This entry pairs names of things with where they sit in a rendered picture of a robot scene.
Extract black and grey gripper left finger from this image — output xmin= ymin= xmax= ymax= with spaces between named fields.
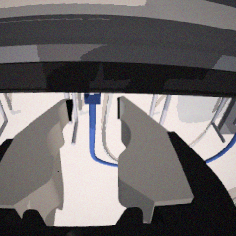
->
xmin=0 ymin=98 xmax=73 ymax=227

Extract blue cable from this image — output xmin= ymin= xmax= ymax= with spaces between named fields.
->
xmin=89 ymin=104 xmax=236 ymax=167

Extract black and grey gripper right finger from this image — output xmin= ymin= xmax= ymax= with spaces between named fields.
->
xmin=117 ymin=96 xmax=236 ymax=236

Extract black network patch panel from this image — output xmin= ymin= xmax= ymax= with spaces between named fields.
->
xmin=0 ymin=14 xmax=236 ymax=145

